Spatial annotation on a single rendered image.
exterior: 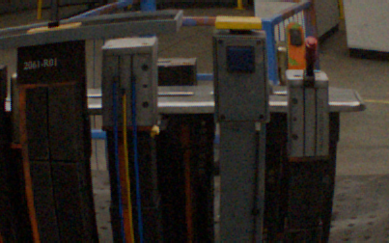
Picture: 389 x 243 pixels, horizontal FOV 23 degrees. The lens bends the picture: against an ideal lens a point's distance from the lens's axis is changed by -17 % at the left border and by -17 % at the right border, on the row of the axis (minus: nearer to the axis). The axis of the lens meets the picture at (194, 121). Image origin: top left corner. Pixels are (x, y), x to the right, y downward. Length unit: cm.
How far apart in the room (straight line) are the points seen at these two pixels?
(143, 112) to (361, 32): 796
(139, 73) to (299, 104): 23
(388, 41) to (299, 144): 792
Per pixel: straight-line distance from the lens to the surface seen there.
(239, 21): 138
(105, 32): 135
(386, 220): 203
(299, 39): 188
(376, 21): 944
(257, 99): 139
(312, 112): 156
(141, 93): 155
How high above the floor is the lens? 131
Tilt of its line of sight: 11 degrees down
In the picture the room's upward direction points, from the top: 1 degrees counter-clockwise
